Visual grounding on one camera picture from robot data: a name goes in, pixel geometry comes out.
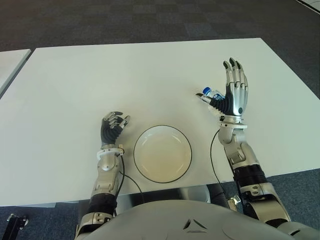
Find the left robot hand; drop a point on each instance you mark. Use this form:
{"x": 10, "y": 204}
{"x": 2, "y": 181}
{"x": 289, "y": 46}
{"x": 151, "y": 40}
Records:
{"x": 108, "y": 132}

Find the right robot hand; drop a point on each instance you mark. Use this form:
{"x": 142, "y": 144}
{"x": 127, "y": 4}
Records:
{"x": 237, "y": 95}

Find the clear water bottle blue cap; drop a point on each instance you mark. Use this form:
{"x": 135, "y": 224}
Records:
{"x": 207, "y": 90}

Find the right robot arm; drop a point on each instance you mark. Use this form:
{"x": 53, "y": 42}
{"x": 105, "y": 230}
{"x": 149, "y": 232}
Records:
{"x": 247, "y": 172}

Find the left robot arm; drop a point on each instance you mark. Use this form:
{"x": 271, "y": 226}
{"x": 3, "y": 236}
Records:
{"x": 105, "y": 175}

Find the white plate black rim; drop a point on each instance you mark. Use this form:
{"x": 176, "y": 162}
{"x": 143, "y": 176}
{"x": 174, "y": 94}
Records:
{"x": 162, "y": 155}

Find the neighbouring white table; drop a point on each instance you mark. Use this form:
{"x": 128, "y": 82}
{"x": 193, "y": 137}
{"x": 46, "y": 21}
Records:
{"x": 11, "y": 65}

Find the grey robot torso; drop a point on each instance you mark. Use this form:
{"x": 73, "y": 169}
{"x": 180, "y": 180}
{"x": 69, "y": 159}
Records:
{"x": 190, "y": 220}

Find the black metal stand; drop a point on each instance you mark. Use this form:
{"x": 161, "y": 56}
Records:
{"x": 16, "y": 223}

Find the small metal bracket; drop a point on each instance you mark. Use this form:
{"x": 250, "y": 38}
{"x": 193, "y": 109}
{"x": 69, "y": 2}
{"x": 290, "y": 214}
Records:
{"x": 233, "y": 201}

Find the white round pedestal base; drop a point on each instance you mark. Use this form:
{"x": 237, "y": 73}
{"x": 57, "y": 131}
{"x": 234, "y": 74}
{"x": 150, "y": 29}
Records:
{"x": 197, "y": 193}

